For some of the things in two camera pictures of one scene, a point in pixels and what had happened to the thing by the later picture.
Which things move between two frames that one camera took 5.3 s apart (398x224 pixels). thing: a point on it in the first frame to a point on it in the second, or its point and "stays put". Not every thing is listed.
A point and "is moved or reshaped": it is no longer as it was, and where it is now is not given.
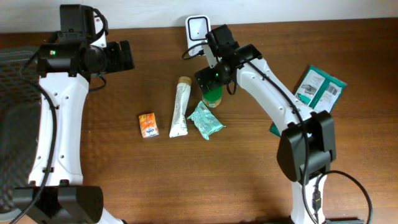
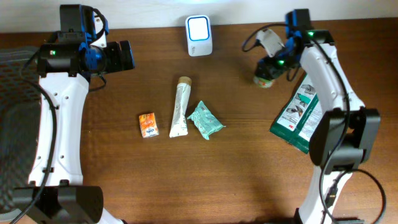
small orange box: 148,125 stays put
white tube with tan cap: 179,121 stays put
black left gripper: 118,61 stays put
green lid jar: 212,98 is moved or reshaped
